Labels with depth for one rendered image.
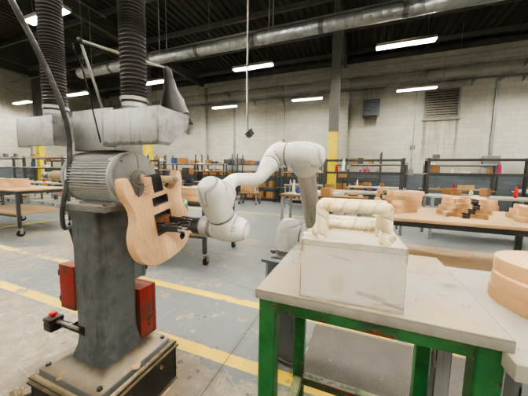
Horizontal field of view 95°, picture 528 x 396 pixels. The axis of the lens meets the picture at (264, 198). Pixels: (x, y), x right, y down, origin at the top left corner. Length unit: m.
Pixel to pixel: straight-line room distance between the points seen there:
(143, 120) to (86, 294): 0.94
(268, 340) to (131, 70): 1.12
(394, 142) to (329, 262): 11.41
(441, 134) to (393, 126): 1.83
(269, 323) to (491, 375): 0.54
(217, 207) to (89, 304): 0.95
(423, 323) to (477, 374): 0.16
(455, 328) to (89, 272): 1.46
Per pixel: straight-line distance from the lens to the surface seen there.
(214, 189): 0.84
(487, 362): 0.85
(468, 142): 12.58
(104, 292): 1.51
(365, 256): 0.71
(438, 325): 0.78
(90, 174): 1.38
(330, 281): 0.74
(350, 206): 0.69
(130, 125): 1.11
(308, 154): 1.24
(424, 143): 12.20
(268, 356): 0.91
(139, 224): 1.11
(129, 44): 1.25
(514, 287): 1.02
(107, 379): 1.62
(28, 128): 1.72
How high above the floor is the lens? 1.28
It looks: 6 degrees down
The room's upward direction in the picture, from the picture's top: 1 degrees clockwise
